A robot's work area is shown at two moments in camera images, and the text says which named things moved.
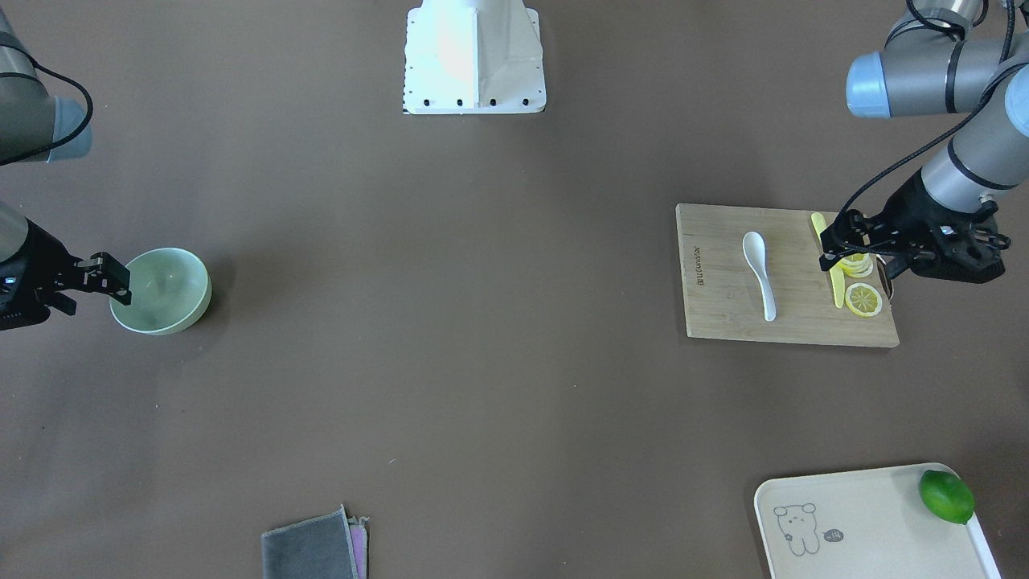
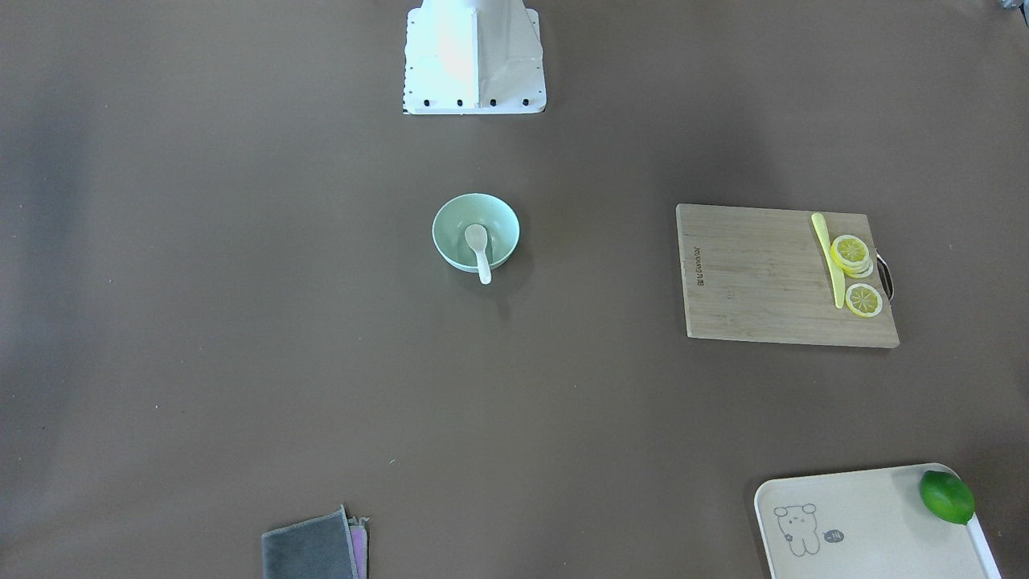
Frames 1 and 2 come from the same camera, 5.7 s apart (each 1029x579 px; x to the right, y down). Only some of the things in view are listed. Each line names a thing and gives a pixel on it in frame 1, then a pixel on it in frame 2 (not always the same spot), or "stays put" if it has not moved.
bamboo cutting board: [723, 296] stays put
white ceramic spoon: [754, 248] -> [476, 236]
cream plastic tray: [861, 524] stays put
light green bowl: [170, 291] -> [476, 233]
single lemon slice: [862, 299] stays put
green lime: [947, 495] stays put
